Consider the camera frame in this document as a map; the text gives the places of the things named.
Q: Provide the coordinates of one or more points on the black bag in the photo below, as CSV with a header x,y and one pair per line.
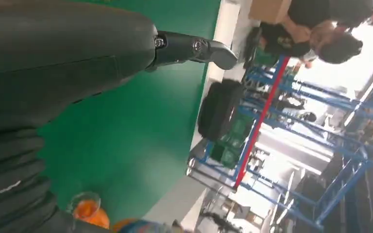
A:
x,y
220,109

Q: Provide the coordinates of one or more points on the ribbed grey left arm sleeve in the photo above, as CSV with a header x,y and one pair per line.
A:
x,y
12,180

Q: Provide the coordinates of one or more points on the red pole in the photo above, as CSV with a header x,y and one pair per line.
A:
x,y
260,122

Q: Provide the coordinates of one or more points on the green crate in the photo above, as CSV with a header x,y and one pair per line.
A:
x,y
234,141

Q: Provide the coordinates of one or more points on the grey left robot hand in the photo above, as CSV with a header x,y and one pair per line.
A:
x,y
61,54

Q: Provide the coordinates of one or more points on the person in black standing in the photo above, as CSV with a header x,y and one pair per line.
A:
x,y
334,11

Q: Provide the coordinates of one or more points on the blue metal rack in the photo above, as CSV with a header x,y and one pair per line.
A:
x,y
328,180

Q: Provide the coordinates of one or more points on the person in black leaning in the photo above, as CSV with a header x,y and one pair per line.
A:
x,y
289,41

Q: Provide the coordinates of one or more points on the cardboard box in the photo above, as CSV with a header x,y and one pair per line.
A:
x,y
268,11

